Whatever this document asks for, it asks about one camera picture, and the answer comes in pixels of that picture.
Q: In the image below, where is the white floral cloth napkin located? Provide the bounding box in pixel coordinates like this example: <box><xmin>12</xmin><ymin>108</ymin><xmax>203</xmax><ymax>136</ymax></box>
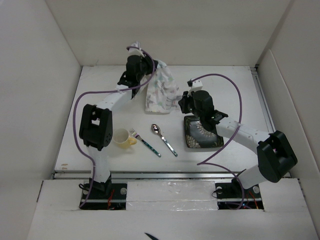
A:
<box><xmin>129</xmin><ymin>39</ymin><xmax>181</xmax><ymax>115</ymax></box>

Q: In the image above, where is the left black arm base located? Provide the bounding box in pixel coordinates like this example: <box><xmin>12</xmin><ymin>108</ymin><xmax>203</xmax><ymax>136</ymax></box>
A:
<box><xmin>78</xmin><ymin>176</ymin><xmax>128</xmax><ymax>211</ymax></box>

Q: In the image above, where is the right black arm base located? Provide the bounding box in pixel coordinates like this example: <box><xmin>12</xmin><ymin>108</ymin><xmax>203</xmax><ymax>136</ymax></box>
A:
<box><xmin>211</xmin><ymin>182</ymin><xmax>264</xmax><ymax>210</ymax></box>

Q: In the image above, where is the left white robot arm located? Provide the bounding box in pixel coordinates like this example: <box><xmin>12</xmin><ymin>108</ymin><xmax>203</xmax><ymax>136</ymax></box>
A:
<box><xmin>72</xmin><ymin>53</ymin><xmax>159</xmax><ymax>199</ymax></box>

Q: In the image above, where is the black floral square plate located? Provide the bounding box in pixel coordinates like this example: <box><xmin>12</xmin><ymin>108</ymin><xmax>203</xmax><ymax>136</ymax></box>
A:
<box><xmin>183</xmin><ymin>115</ymin><xmax>225</xmax><ymax>149</ymax></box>

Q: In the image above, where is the yellow ceramic mug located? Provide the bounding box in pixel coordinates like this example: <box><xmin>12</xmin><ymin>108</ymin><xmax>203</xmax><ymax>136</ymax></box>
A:
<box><xmin>113</xmin><ymin>128</ymin><xmax>137</xmax><ymax>149</ymax></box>

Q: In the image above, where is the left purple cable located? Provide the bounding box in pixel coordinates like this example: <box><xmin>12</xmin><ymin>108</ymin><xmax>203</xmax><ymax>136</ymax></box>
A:
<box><xmin>73</xmin><ymin>46</ymin><xmax>156</xmax><ymax>208</ymax></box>

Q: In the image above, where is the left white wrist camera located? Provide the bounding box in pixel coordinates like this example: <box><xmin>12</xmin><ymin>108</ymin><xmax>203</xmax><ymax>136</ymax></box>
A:
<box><xmin>126</xmin><ymin>44</ymin><xmax>145</xmax><ymax>57</ymax></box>

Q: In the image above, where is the spoon with teal handle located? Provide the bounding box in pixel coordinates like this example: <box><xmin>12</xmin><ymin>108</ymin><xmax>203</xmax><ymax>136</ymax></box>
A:
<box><xmin>151</xmin><ymin>123</ymin><xmax>178</xmax><ymax>157</ymax></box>

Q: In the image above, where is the fork with teal handle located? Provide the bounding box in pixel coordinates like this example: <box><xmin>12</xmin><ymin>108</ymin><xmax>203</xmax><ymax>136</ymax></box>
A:
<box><xmin>129</xmin><ymin>128</ymin><xmax>162</xmax><ymax>158</ymax></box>

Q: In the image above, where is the aluminium rail frame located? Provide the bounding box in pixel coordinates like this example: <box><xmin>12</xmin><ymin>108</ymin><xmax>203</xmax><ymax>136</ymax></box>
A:
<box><xmin>51</xmin><ymin>65</ymin><xmax>286</xmax><ymax>181</ymax></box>

